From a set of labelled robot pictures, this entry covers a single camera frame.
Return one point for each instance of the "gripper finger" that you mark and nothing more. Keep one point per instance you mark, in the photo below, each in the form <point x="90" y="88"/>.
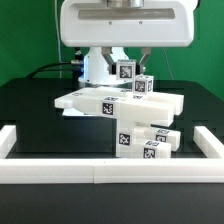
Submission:
<point x="144" y="60"/>
<point x="107" y="55"/>

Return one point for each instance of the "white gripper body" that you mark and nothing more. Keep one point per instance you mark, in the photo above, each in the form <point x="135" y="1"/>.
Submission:
<point x="102" y="23"/>

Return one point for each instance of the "white chair seat block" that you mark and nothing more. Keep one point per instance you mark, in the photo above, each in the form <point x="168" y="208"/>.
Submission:
<point x="125" y="138"/>

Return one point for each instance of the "white chair back frame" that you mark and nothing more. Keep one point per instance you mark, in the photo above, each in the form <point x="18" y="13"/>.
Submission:
<point x="154" y="108"/>

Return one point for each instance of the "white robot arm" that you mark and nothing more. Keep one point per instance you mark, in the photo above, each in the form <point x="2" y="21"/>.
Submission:
<point x="96" y="69"/>

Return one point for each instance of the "white marker sheet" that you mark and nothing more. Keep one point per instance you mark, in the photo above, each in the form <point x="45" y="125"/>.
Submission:
<point x="72" y="112"/>

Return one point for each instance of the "white U-shaped border fence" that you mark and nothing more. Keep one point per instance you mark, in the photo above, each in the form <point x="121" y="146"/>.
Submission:
<point x="98" y="171"/>

